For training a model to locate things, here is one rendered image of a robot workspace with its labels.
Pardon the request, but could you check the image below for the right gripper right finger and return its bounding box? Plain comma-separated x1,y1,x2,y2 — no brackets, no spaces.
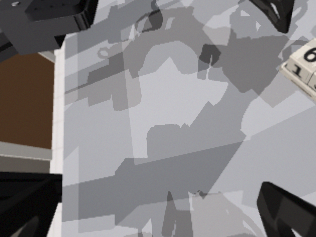
257,181,316,237

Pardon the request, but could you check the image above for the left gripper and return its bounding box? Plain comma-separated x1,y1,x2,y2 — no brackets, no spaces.
249,0,295,34

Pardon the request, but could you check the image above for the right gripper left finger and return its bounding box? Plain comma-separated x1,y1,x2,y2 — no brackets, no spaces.
0,179,59,237

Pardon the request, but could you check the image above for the beige number cube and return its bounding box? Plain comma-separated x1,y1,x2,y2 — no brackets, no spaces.
307,71,316,91
286,38,316,84

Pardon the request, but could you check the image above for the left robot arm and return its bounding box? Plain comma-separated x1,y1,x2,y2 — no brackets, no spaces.
25,0,86,21

